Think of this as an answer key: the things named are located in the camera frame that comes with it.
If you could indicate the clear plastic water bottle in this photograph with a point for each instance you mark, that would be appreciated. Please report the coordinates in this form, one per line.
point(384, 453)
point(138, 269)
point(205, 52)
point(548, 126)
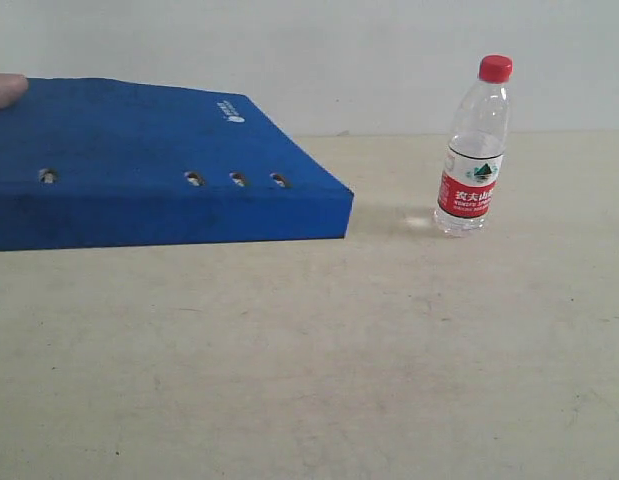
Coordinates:
point(475, 150)

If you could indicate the person's bare hand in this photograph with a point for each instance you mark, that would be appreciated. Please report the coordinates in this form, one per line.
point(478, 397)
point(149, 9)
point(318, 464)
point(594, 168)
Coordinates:
point(12, 88)

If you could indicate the blue ring binder notebook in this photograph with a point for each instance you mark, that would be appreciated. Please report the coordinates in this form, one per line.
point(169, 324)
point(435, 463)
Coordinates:
point(90, 162)

